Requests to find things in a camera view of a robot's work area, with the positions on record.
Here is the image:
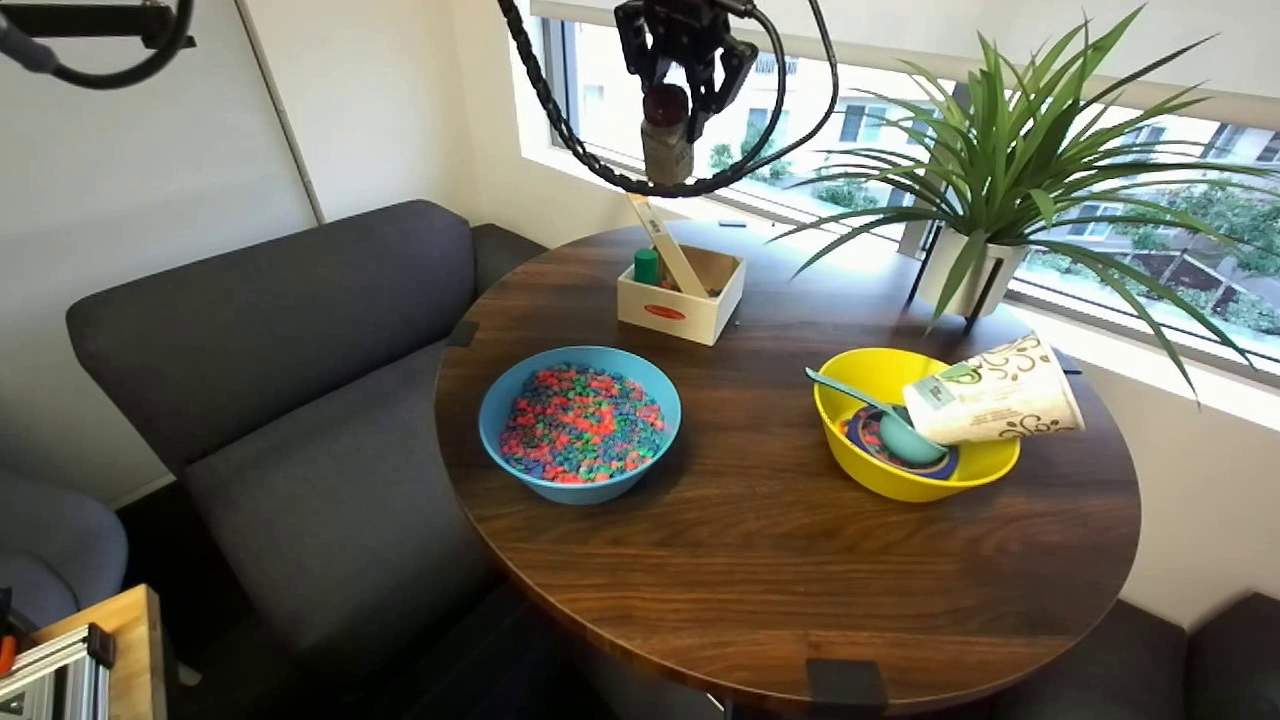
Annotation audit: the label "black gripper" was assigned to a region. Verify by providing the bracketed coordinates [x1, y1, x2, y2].
[610, 0, 764, 119]

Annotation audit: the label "glass jar with brown lid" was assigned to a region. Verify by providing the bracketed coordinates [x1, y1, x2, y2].
[639, 78, 699, 191]

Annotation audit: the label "small wooden box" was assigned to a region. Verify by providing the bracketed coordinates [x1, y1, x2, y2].
[610, 239, 753, 353]

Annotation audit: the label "wooden spatula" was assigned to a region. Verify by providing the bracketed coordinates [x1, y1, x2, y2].
[622, 191, 716, 298]

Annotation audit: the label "small green toy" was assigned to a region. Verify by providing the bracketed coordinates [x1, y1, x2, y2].
[628, 239, 668, 289]

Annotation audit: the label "white plant pot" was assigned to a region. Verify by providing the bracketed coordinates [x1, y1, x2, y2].
[911, 224, 1033, 331]

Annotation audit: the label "green spiky plant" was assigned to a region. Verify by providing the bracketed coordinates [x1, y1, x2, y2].
[770, 5, 1273, 396]

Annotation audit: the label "yellow bowl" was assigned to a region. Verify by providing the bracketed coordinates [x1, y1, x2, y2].
[810, 342, 1028, 507]

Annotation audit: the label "colourful beads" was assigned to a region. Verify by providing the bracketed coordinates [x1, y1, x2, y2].
[497, 362, 672, 488]

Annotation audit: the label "small purple dish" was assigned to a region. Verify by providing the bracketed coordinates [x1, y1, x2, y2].
[840, 404, 964, 484]

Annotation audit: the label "blue bowl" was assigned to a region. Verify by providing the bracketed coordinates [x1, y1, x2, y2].
[475, 342, 688, 510]

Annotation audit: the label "teal spoon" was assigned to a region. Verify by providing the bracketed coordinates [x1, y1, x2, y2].
[799, 362, 951, 468]

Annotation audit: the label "patterned paper cup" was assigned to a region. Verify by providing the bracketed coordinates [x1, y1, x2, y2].
[899, 331, 1086, 449]

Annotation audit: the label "dark grey sofa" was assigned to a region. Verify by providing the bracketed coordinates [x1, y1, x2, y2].
[62, 196, 604, 720]

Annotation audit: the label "black tape patch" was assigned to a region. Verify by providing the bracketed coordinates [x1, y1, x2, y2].
[803, 657, 891, 713]

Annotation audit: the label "dark grey bench seat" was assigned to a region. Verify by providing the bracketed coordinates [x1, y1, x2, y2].
[985, 592, 1280, 720]

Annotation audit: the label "grey armchair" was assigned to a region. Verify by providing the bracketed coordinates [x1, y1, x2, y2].
[0, 473, 132, 631]

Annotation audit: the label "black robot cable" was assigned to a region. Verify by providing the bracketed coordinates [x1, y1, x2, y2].
[493, 0, 843, 198]

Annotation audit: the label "aluminium frame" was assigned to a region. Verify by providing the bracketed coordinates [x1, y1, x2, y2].
[0, 619, 119, 720]

